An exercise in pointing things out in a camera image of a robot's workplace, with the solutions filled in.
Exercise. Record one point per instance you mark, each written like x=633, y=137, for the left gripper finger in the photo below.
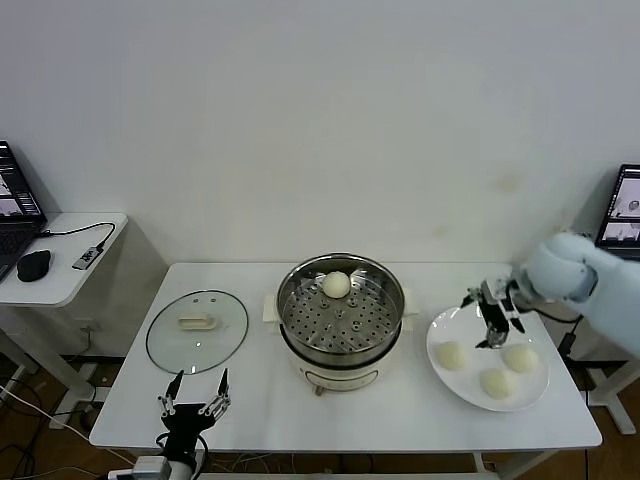
x=223, y=392
x=174, y=392

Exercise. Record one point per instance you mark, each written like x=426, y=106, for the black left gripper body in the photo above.
x=187, y=420

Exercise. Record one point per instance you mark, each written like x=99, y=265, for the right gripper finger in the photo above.
x=472, y=296
x=515, y=317

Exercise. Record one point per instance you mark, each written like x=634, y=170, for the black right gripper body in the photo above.
x=495, y=315

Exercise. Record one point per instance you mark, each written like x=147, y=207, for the white steamed baozi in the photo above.
x=497, y=384
x=520, y=358
x=452, y=356
x=335, y=284

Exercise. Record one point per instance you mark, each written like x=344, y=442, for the round glass pot lid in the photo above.
x=170, y=345

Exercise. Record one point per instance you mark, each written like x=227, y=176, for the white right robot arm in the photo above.
x=560, y=270

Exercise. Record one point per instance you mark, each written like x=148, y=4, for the perforated steel steamer basket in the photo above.
x=345, y=325

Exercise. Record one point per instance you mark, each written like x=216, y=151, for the large white round plate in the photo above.
x=530, y=390

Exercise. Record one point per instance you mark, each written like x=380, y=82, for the cream electric cooker base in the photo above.
x=340, y=372

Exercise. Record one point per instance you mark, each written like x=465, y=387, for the dark grey laptop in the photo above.
x=622, y=210

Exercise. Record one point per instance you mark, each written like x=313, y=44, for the white side table with mouse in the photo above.
x=60, y=285

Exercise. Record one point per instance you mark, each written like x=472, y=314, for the grey usb hub dongle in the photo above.
x=89, y=257

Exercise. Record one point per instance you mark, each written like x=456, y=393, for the black computer mouse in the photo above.
x=34, y=265

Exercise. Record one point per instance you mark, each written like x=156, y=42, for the black laptop with mouse beside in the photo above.
x=15, y=235

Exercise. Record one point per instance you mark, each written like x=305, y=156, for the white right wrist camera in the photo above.
x=492, y=290

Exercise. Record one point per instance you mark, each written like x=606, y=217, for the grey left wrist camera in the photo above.
x=150, y=466

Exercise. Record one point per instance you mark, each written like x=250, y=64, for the white wall socket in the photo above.
x=92, y=328

